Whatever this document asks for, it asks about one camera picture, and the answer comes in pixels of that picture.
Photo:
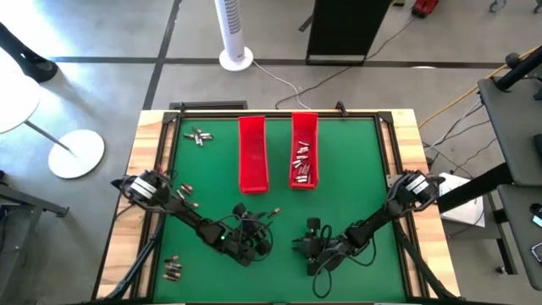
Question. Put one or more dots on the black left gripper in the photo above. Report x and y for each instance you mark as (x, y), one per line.
(247, 226)

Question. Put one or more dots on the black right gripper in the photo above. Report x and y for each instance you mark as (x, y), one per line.
(324, 250)

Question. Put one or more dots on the red plastic bin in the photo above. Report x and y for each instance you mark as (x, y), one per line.
(307, 127)
(253, 161)

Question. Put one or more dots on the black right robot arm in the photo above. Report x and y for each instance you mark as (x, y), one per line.
(372, 222)

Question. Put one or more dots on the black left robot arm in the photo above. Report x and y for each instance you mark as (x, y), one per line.
(190, 218)

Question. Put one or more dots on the green table mat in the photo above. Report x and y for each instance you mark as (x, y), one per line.
(339, 275)

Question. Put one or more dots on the black floor plate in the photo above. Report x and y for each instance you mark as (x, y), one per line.
(211, 105)

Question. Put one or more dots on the black table clamp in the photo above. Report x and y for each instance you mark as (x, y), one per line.
(340, 107)

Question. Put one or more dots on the white box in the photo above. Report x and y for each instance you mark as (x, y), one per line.
(466, 216)

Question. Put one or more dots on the black support bar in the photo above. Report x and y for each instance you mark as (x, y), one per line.
(474, 188)

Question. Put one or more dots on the white tower fan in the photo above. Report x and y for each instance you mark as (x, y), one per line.
(230, 25)

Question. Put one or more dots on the black standing panel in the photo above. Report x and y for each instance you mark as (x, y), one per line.
(343, 25)

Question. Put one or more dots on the grey side table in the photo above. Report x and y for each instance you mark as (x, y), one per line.
(521, 237)
(516, 127)

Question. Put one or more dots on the dark phone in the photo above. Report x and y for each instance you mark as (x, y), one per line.
(538, 253)

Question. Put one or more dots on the grey metal stand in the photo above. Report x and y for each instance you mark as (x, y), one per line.
(25, 203)

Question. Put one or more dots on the teal phone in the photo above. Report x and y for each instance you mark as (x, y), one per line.
(538, 221)

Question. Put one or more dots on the red floor device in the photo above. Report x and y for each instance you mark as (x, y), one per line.
(424, 7)

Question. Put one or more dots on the black stand leg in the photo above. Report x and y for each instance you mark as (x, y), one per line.
(38, 68)

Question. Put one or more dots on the black pole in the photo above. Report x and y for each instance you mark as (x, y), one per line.
(521, 72)

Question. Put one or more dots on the black table frame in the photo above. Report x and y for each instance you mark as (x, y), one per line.
(211, 114)

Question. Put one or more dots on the white round pedestal table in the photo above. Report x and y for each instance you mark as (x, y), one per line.
(76, 152)

